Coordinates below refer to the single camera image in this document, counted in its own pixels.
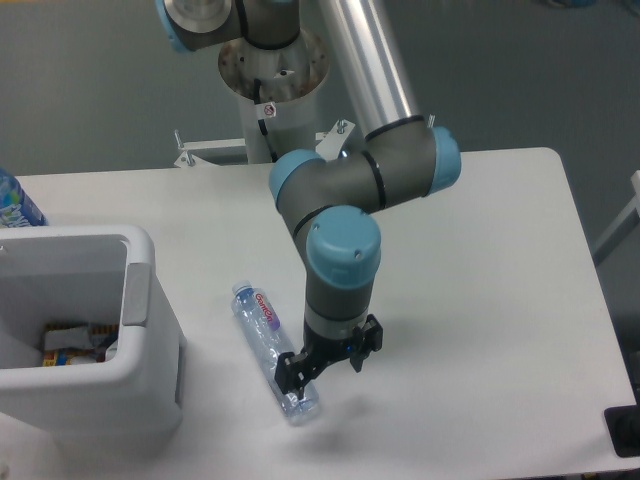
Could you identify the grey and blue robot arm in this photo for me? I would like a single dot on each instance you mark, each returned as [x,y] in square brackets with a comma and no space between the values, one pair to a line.
[328,206]

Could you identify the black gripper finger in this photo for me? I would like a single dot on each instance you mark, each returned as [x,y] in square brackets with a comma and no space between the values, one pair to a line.
[365,339]
[294,371]

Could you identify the black clamp at table edge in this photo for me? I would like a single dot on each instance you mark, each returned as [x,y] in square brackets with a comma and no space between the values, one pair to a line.
[623,426]

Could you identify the clear plastic water bottle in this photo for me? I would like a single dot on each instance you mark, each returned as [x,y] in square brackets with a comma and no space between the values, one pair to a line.
[267,340]

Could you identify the colourful wrappers in trash can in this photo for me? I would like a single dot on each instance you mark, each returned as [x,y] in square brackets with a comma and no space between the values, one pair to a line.
[79,344]

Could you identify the white frame at right edge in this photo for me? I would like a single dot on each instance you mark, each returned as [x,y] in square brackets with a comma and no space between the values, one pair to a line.
[620,227]

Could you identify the blue labelled bottle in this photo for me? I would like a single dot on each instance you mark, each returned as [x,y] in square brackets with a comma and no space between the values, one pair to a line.
[17,208]

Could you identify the white plastic trash can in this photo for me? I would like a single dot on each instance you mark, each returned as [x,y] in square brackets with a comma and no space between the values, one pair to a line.
[88,274]

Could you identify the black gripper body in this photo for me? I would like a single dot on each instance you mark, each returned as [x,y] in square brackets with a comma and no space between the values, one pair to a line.
[320,352]

